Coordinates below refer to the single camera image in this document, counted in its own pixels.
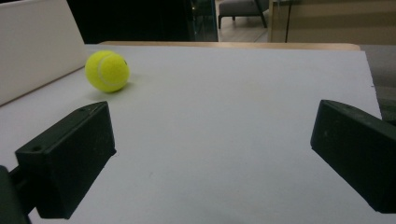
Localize yellow tennis ball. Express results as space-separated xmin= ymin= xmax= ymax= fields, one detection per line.
xmin=84 ymin=49 xmax=131 ymax=93

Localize black cabinet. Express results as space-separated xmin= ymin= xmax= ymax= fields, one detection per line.
xmin=66 ymin=0 xmax=219 ymax=44

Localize white board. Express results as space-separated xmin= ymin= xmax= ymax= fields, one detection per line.
xmin=0 ymin=44 xmax=396 ymax=224

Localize wooden shelf unit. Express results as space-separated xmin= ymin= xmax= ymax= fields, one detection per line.
xmin=268 ymin=0 xmax=396 ymax=45

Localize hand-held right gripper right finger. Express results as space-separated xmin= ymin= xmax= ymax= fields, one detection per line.
xmin=309 ymin=99 xmax=396 ymax=215

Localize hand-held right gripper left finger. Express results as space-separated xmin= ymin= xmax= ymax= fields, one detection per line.
xmin=14 ymin=101 xmax=117 ymax=220

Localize white plastic bin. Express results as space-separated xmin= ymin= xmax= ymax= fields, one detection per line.
xmin=0 ymin=0 xmax=88 ymax=106

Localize grey sofa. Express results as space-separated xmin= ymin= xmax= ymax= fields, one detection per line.
xmin=218 ymin=0 xmax=270 ymax=30

